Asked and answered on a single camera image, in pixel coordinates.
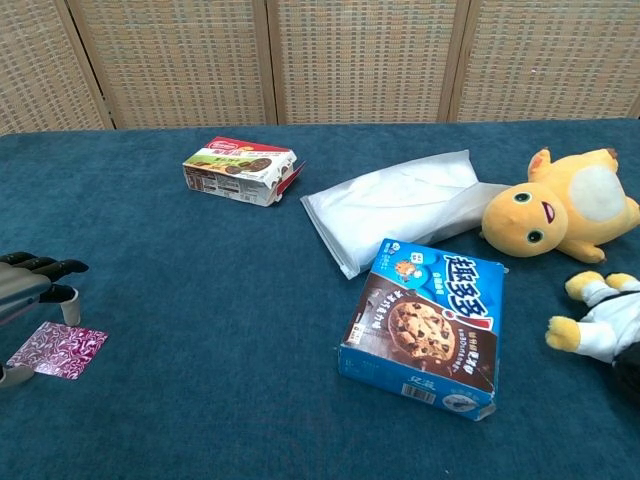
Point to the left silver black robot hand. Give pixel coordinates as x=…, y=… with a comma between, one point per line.
x=20, y=287

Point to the pink patterned card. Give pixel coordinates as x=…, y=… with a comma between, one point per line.
x=65, y=350

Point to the blue felt table cloth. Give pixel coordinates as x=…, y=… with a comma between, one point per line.
x=200, y=300

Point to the red green cookie box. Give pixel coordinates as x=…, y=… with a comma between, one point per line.
x=235, y=172

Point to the white plastic bag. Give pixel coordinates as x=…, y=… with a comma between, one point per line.
x=390, y=210

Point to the woven bamboo folding screen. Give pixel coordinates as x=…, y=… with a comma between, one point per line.
x=350, y=60

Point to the blue chocolate cookie box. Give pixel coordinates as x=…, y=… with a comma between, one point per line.
x=425, y=330

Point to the yellow plush toy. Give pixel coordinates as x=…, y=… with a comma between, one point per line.
x=565, y=215

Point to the black white plush doll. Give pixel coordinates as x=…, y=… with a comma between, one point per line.
x=605, y=325

